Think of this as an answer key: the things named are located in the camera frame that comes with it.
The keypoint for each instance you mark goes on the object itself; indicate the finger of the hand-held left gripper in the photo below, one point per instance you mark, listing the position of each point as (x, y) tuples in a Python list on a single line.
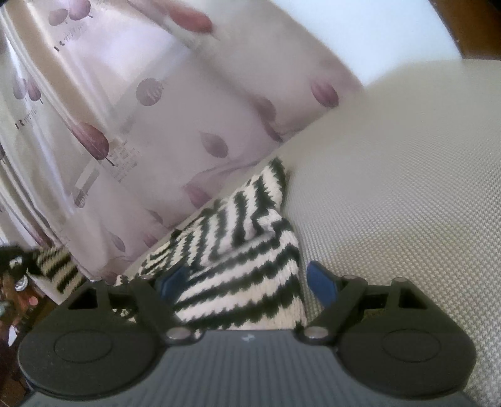
[(13, 258)]

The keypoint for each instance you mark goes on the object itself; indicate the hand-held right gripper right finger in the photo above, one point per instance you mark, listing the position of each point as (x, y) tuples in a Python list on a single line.
[(321, 282)]

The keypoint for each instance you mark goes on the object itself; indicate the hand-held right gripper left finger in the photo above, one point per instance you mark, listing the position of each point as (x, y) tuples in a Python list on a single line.
[(171, 282)]

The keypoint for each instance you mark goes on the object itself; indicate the black and cream striped sweater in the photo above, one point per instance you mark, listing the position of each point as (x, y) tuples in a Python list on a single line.
[(242, 250)]

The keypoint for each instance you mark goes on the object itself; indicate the pink leaf-print pillow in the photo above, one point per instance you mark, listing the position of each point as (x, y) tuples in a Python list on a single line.
[(164, 117)]

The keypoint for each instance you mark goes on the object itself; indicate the brown wooden door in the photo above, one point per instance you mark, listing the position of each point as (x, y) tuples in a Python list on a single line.
[(479, 43)]

